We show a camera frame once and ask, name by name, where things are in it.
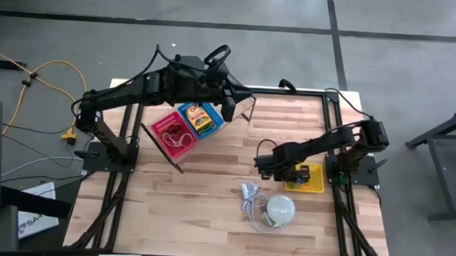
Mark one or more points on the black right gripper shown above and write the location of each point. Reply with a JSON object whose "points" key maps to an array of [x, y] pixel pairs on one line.
{"points": [[276, 163]]}

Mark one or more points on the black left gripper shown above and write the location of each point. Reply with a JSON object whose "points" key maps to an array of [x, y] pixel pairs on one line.
{"points": [[214, 85]]}

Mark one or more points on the wooden desk shelf riser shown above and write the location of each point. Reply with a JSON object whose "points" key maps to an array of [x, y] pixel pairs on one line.
{"points": [[242, 107]]}

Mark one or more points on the blue plastic basket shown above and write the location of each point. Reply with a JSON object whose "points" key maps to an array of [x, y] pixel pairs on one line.
{"points": [[219, 116]]}

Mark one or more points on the blue spiral wrist coil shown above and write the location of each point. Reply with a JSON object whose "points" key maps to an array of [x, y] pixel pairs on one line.
{"points": [[300, 180]]}

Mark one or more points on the orange snack packet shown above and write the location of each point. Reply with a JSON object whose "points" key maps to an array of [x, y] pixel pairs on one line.
{"points": [[199, 119]]}

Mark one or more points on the yellow plastic basket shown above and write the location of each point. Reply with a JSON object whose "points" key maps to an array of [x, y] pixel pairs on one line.
{"points": [[316, 178]]}

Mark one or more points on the red plastic basket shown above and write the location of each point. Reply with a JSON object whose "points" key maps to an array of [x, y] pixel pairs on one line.
{"points": [[160, 125]]}

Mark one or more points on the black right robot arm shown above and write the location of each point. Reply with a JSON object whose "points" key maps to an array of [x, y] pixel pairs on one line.
{"points": [[327, 142]]}

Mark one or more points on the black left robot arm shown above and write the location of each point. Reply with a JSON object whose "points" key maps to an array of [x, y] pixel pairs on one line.
{"points": [[137, 91]]}

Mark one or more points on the white mushroom table lamp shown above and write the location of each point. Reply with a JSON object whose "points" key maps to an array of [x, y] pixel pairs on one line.
{"points": [[281, 209]]}

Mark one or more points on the black side table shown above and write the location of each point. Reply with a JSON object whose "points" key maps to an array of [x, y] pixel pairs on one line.
{"points": [[446, 172]]}

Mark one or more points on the black stand leg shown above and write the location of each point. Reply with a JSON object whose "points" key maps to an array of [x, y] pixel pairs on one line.
{"points": [[36, 202]]}

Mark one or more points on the white printed carton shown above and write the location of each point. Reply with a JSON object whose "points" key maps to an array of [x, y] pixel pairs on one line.
{"points": [[38, 224]]}

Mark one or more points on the black metal table frame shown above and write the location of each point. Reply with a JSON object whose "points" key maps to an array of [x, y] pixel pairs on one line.
{"points": [[306, 93]]}

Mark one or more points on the black floor bracket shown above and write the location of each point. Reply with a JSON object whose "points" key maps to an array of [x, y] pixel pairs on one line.
{"points": [[3, 64]]}

